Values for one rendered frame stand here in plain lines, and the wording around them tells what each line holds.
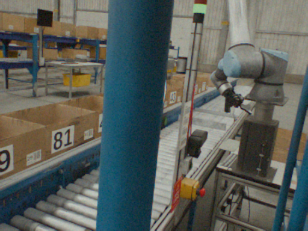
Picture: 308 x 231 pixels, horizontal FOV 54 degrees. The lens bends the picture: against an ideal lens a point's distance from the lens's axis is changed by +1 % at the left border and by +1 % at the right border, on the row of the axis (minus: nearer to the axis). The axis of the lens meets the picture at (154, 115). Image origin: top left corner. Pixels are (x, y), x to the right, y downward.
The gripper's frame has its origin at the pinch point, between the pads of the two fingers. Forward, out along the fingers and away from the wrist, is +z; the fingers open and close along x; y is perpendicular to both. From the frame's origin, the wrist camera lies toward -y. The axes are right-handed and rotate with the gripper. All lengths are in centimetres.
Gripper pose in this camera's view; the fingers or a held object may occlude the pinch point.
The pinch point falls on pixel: (243, 117)
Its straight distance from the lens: 200.7
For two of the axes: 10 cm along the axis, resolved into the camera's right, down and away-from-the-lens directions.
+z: 4.1, 7.7, -4.9
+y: 2.3, -6.1, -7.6
